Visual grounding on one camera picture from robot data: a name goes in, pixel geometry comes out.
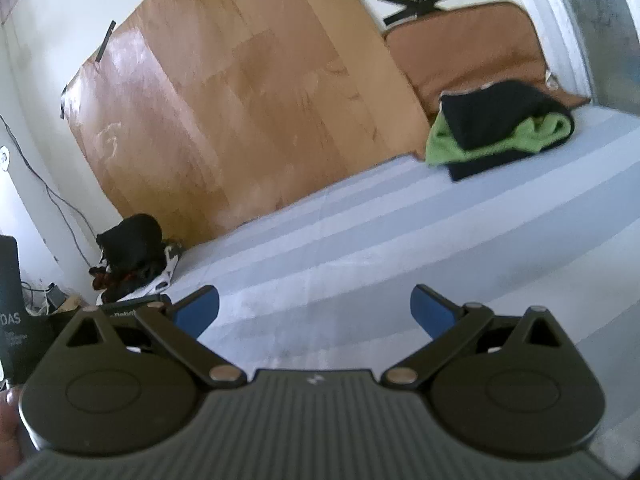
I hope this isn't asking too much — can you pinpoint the black white red patterned garment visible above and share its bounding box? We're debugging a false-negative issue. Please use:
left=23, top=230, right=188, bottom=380
left=89, top=214, right=184, bottom=304

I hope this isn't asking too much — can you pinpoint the person's left hand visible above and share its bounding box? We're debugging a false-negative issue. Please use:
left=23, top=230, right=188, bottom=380
left=0, top=387, right=22, bottom=478

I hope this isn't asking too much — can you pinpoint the striped grey bed sheet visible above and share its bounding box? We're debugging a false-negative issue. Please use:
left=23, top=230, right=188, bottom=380
left=167, top=105, right=639, bottom=474

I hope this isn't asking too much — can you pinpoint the green and black folded garment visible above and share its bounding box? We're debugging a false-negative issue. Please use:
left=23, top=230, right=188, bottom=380
left=425, top=79, right=575, bottom=181

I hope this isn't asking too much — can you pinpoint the wood pattern board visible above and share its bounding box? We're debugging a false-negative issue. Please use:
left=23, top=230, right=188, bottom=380
left=63, top=0, right=430, bottom=245

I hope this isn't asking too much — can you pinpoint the brown cushion mat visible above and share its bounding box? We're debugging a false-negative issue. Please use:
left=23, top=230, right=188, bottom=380
left=384, top=1, right=589, bottom=120

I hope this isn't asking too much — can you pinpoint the black tape strip left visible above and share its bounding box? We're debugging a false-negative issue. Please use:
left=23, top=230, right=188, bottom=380
left=94, top=20, right=116, bottom=63

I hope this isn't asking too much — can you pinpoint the black tape cross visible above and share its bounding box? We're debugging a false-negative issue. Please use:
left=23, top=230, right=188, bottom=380
left=378, top=0, right=442, bottom=27

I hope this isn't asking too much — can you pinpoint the black wall cable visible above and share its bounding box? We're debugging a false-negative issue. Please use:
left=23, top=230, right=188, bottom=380
left=0, top=114, right=97, bottom=269

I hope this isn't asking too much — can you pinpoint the window frame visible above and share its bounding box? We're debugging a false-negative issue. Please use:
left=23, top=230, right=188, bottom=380
left=521, top=0, right=639, bottom=115

